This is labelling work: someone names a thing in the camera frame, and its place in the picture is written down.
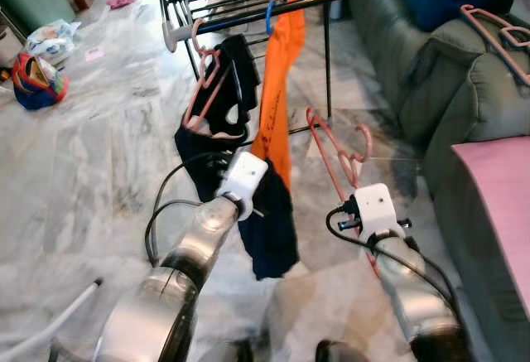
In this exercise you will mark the small pink cloth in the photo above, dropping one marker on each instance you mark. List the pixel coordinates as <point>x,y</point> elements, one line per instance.
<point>121,0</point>

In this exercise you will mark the black garment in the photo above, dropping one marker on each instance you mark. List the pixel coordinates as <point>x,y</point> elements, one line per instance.
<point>232,89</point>

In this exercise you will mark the salmon pink plastic hanger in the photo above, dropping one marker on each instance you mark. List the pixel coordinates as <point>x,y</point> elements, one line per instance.
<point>195,37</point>
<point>368,142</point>
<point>497,26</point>

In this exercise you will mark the pink paper slip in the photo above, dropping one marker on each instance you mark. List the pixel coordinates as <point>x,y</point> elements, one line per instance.
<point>94,54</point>

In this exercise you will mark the navy blue garment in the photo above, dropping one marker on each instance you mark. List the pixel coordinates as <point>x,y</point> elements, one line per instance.
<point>269,238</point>

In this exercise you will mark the black metal drying rack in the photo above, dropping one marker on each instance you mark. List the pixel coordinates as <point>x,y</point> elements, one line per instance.
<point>232,21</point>

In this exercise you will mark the red blue child backpack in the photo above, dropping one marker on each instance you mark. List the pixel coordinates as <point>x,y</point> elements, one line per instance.
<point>40,82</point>

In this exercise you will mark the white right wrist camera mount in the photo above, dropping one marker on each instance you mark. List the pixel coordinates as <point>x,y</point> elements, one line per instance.
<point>377,209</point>

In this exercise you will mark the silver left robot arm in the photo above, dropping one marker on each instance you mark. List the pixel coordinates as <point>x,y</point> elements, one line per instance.
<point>182,254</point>

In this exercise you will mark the pink cushion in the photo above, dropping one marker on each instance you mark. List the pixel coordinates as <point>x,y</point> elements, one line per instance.
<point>497,213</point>

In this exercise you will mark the blue plastic hanger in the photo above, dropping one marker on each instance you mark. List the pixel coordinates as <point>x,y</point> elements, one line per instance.
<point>270,18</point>

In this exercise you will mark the black robot left foot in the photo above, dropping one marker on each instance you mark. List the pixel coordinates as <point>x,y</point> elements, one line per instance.
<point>238,353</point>

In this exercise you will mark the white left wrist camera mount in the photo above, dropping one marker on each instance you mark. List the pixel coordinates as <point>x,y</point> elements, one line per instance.
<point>243,180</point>

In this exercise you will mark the grey green sofa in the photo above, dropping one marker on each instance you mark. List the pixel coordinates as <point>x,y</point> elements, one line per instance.
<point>464,105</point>

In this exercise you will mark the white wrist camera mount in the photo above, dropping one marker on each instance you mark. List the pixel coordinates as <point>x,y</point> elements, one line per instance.
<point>377,209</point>
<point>243,180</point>

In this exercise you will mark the black robot right foot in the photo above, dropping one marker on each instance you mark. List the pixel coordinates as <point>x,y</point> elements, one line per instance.
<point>339,353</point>

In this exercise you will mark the white pole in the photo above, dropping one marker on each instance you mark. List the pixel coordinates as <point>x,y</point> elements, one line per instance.
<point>58,316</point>

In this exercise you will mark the orange garment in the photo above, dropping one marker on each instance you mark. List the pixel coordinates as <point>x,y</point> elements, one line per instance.
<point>277,97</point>

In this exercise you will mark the white blue plastic bag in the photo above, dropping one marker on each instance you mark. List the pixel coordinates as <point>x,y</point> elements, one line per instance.
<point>51,39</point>

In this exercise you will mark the black robot foot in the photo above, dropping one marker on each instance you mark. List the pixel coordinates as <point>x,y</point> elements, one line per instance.
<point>339,353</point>
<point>238,353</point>

